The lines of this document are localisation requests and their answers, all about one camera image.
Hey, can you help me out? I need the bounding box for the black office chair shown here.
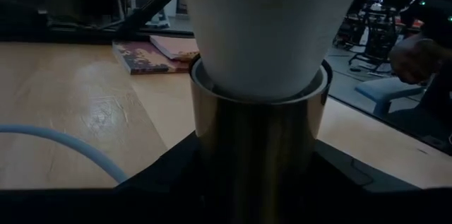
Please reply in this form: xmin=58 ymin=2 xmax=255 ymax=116
xmin=347 ymin=0 xmax=402 ymax=73

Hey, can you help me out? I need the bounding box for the person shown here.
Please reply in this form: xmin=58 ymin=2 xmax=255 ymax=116
xmin=388 ymin=0 xmax=452 ymax=136

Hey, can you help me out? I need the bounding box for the blue stool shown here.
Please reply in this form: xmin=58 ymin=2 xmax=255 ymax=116
xmin=355 ymin=76 xmax=424 ymax=117

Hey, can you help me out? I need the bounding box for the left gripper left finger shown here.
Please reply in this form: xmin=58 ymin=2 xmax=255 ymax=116
xmin=116 ymin=131 xmax=209 ymax=224

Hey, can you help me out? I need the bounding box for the pink spiral notebook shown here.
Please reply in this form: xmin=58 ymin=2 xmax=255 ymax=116
xmin=150 ymin=35 xmax=201 ymax=61

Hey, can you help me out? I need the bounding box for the white lamp cord with switch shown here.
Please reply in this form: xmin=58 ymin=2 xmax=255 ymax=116
xmin=0 ymin=124 xmax=129 ymax=184

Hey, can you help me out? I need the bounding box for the purple patterned book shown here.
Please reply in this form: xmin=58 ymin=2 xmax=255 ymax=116
xmin=112 ymin=40 xmax=194 ymax=76

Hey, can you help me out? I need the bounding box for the white lightbulb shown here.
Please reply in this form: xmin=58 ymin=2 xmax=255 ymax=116
xmin=169 ymin=0 xmax=375 ymax=100

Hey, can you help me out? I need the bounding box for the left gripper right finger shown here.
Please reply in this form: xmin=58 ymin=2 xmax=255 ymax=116
xmin=303 ymin=141 xmax=421 ymax=224

